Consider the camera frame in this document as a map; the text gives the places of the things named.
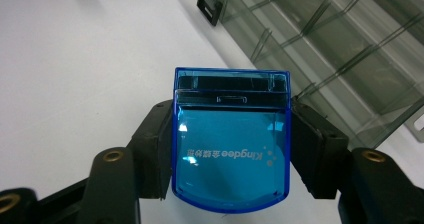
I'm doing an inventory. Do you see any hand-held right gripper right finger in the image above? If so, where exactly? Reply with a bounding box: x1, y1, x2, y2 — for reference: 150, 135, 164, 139
290, 98, 351, 200

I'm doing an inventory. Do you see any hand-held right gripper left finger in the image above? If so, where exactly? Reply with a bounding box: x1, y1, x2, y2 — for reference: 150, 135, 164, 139
128, 98, 174, 200

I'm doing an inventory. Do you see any blue transparent stamp box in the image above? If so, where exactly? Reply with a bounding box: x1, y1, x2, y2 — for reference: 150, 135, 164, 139
171, 67, 293, 214

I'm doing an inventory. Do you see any grey transparent organizer box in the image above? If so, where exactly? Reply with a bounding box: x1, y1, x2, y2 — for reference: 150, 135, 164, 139
194, 0, 424, 150

